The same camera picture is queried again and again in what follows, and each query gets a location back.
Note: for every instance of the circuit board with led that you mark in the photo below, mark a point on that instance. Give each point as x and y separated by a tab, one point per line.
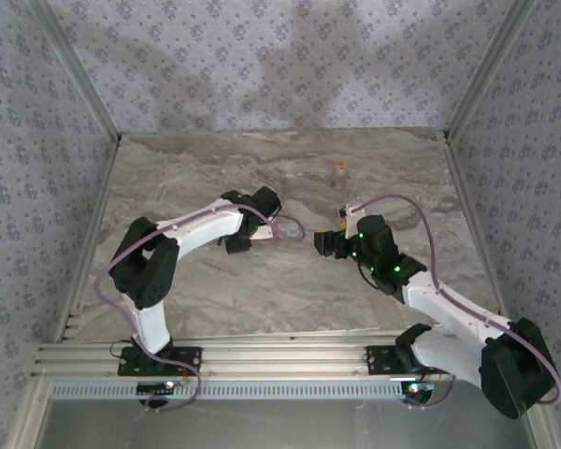
418	388
154	387

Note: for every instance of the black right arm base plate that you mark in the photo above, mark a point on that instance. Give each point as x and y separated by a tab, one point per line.
378	360

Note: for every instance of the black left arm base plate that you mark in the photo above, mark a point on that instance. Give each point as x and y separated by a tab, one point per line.
191	357

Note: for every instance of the grey metal shelf panel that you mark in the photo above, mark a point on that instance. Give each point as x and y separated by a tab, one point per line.
285	425

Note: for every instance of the pink and clear pill organizer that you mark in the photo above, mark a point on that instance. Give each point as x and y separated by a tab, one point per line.
292	231

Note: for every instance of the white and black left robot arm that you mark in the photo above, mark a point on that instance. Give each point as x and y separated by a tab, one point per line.
201	224

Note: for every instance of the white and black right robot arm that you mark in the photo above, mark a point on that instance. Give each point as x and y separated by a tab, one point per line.
449	304

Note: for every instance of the aluminium frame post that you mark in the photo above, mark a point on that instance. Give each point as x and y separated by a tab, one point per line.
486	70
77	70

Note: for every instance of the left circuit board with LED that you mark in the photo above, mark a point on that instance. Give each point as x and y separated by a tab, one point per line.
154	387

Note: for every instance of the aluminium mounting rail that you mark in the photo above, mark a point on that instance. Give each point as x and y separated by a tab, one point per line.
285	355

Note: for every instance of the aluminium side rail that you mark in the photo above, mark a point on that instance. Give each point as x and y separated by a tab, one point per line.
475	234
88	234

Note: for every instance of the right circuit board with LED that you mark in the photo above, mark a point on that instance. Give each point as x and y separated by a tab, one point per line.
418	388

